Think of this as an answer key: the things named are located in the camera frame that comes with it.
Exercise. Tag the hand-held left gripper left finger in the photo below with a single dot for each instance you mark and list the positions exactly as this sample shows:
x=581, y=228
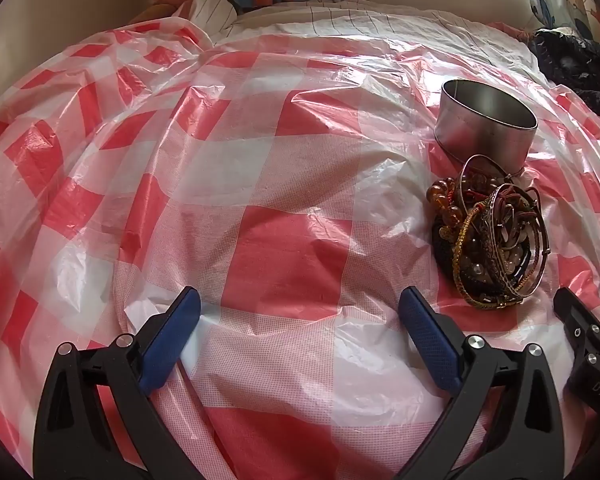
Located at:
x=172, y=340

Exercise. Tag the striped white bedsheet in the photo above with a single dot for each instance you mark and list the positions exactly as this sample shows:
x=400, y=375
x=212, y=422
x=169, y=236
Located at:
x=330, y=22

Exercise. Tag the dark jacket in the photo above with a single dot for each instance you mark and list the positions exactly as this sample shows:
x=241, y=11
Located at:
x=580, y=65

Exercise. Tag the orange cloth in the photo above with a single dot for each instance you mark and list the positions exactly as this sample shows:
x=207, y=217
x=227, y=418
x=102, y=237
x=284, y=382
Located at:
x=155, y=7

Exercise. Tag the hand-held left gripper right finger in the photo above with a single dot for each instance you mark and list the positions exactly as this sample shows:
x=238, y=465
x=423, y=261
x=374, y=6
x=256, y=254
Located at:
x=430, y=340

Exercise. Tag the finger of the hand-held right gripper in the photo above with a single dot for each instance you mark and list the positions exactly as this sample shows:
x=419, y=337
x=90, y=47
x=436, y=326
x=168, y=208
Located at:
x=567, y=307

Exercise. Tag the red white checkered plastic sheet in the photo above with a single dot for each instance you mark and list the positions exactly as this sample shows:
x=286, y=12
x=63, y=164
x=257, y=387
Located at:
x=280, y=185

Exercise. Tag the round metal tin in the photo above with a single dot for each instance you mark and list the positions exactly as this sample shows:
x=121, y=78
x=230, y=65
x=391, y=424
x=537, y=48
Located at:
x=480, y=140

